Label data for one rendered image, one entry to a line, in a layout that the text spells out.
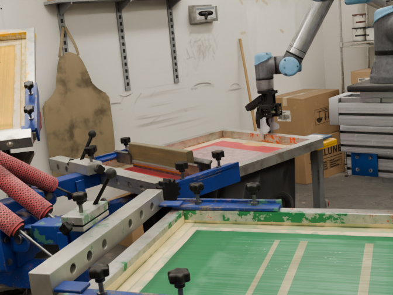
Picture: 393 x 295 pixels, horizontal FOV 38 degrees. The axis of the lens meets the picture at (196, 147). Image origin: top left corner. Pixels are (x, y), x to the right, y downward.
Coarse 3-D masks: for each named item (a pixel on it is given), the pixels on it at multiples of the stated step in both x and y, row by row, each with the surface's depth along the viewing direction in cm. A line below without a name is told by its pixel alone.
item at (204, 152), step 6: (210, 144) 254; (216, 144) 253; (222, 144) 251; (228, 144) 250; (234, 144) 249; (240, 144) 248; (192, 150) 245; (198, 150) 244; (204, 150) 243; (210, 150) 241; (228, 150) 238; (234, 150) 237; (198, 156) 233; (204, 156) 232; (210, 156) 231; (126, 168) 227; (132, 168) 226; (138, 168) 224; (150, 174) 213; (156, 174) 212
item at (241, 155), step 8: (232, 152) 234; (240, 152) 232; (248, 152) 231; (256, 152) 229; (264, 152) 228; (216, 160) 223; (224, 160) 222; (232, 160) 220; (240, 160) 219; (160, 176) 209; (168, 176) 207; (176, 176) 206
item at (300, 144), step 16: (224, 128) 269; (176, 144) 248; (192, 144) 254; (288, 144) 236; (304, 144) 219; (320, 144) 226; (112, 160) 228; (256, 160) 202; (272, 160) 208; (240, 176) 198
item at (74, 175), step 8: (64, 176) 188; (72, 176) 187; (80, 176) 187; (88, 176) 189; (96, 176) 191; (64, 184) 183; (72, 184) 185; (88, 184) 189; (96, 184) 191; (56, 192) 182; (72, 192) 185
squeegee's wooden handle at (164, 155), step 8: (136, 144) 219; (144, 144) 216; (136, 152) 219; (144, 152) 215; (152, 152) 211; (160, 152) 207; (168, 152) 203; (176, 152) 200; (184, 152) 197; (192, 152) 197; (144, 160) 216; (152, 160) 212; (160, 160) 208; (168, 160) 204; (176, 160) 201; (184, 160) 197; (192, 160) 198
